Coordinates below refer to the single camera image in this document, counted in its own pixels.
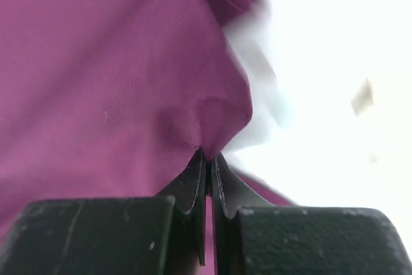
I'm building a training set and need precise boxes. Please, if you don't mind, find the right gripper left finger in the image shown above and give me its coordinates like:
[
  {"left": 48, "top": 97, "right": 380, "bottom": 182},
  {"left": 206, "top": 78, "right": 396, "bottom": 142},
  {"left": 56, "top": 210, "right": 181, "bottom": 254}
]
[{"left": 1, "top": 151, "right": 206, "bottom": 275}]

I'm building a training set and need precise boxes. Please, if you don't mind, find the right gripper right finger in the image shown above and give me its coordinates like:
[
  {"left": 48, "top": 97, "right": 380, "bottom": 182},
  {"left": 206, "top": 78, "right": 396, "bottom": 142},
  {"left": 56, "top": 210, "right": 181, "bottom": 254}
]
[{"left": 209, "top": 155, "right": 411, "bottom": 275}]

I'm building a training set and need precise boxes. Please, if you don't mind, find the purple cloth wrap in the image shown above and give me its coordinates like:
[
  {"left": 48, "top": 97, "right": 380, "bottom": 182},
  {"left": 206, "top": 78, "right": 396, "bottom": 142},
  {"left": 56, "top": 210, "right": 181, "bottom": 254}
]
[{"left": 0, "top": 0, "right": 300, "bottom": 275}]

